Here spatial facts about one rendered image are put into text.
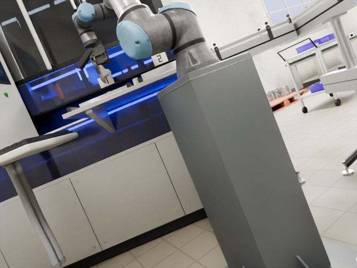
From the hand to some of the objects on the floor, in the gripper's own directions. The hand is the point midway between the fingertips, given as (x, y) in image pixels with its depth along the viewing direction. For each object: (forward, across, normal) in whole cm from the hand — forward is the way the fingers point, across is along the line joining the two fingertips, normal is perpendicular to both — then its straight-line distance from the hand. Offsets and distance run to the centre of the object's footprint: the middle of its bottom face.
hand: (103, 81), depth 140 cm
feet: (+99, +4, -128) cm, 162 cm away
